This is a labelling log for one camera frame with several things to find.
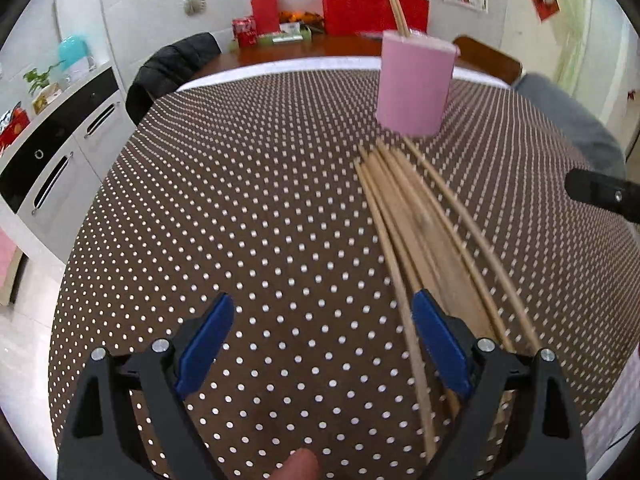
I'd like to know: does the red basket on cabinet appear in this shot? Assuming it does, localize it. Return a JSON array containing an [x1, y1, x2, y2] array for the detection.
[[0, 102, 30, 151]]

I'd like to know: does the red soda can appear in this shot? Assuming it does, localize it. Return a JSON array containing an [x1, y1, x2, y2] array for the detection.
[[232, 15, 257, 49]]

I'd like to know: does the green tray with items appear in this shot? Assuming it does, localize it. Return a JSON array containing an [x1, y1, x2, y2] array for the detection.
[[254, 25, 312, 48]]

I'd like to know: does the brown wooden chair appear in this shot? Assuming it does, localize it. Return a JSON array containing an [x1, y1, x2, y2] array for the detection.
[[454, 36, 523, 84]]

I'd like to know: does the green door curtain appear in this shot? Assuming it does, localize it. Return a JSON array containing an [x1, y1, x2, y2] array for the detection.
[[545, 0, 592, 94]]

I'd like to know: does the red gift bag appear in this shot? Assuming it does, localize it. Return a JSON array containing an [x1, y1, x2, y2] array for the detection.
[[322, 0, 430, 36]]

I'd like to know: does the brown polka dot tablecloth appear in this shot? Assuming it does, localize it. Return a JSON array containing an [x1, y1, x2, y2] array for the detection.
[[49, 70, 639, 479]]

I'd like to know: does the wooden chopstick seven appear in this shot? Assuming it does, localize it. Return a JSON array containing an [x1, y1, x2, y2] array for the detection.
[[392, 148, 515, 351]]

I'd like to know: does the wooden chopstick nine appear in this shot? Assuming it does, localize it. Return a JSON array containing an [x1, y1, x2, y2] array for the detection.
[[388, 0, 411, 37]]

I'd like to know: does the red box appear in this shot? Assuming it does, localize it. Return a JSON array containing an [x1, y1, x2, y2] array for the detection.
[[250, 0, 280, 36]]

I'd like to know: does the wooden chopstick three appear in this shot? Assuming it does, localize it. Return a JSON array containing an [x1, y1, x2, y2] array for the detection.
[[360, 148, 449, 314]]

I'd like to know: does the teal humidifier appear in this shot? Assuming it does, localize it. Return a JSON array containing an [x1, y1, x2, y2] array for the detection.
[[58, 35, 96, 82]]

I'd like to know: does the wooden chopstick eight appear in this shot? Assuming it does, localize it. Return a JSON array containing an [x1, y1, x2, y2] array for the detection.
[[402, 138, 542, 351]]

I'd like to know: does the wooden chopstick two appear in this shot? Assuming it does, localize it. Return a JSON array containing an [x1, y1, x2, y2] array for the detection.
[[355, 145, 438, 417]]

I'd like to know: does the grey jacket on chair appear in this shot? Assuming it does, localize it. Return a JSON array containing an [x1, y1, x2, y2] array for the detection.
[[513, 73, 627, 180]]

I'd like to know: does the left hand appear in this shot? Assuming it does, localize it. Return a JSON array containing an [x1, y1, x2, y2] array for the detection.
[[269, 448, 320, 480]]

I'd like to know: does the pink cylindrical cup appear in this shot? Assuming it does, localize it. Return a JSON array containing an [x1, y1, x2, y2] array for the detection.
[[376, 30, 459, 138]]

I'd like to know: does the black jacket on chair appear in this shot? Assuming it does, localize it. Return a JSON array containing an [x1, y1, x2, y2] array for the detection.
[[125, 32, 221, 126]]

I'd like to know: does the wooden chopstick one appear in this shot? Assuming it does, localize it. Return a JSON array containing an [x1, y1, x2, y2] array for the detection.
[[354, 162, 437, 463]]

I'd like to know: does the hanging wall brush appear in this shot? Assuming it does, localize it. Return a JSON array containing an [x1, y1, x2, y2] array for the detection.
[[182, 0, 206, 16]]

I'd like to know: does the white sideboard cabinet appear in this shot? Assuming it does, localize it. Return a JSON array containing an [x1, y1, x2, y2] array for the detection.
[[1, 64, 134, 269]]

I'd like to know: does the potted green plant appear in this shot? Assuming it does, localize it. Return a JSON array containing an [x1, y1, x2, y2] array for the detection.
[[23, 62, 63, 115]]

